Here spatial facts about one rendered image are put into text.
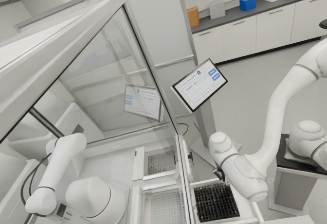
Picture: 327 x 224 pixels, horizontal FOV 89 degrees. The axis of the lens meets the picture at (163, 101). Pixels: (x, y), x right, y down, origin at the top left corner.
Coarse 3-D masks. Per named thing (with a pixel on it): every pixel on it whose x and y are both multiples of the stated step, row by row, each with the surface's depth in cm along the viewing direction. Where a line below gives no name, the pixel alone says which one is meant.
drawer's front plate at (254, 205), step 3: (249, 201) 98; (252, 204) 92; (255, 204) 89; (252, 207) 95; (255, 207) 88; (255, 210) 87; (258, 210) 87; (255, 213) 90; (258, 213) 86; (255, 216) 92; (258, 216) 85; (261, 216) 84; (258, 219) 86; (261, 219) 84; (261, 222) 83; (264, 222) 83
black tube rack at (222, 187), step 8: (216, 184) 105; (200, 192) 104; (208, 192) 103; (216, 192) 102; (224, 192) 100; (200, 200) 104; (208, 200) 100; (216, 200) 99; (224, 200) 97; (200, 208) 98; (208, 208) 100; (216, 208) 96; (224, 208) 94; (232, 208) 96; (200, 216) 98; (208, 216) 94; (216, 216) 95; (224, 216) 92; (232, 216) 93
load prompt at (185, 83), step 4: (200, 68) 162; (196, 72) 160; (200, 72) 161; (192, 76) 158; (196, 76) 159; (184, 80) 155; (188, 80) 156; (192, 80) 157; (180, 84) 153; (184, 84) 154
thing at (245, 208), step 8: (192, 184) 110; (200, 184) 110; (208, 184) 111; (224, 184) 110; (192, 192) 112; (192, 200) 108; (240, 200) 100; (248, 200) 99; (240, 208) 97; (248, 208) 96; (240, 216) 95; (248, 216) 93
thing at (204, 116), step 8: (208, 104) 179; (200, 112) 177; (208, 112) 184; (200, 120) 188; (208, 120) 190; (200, 128) 202; (208, 128) 196; (208, 136) 202; (200, 144) 231; (208, 144) 213; (240, 144) 213; (200, 152) 222; (208, 152) 218; (208, 160) 211; (216, 168) 201
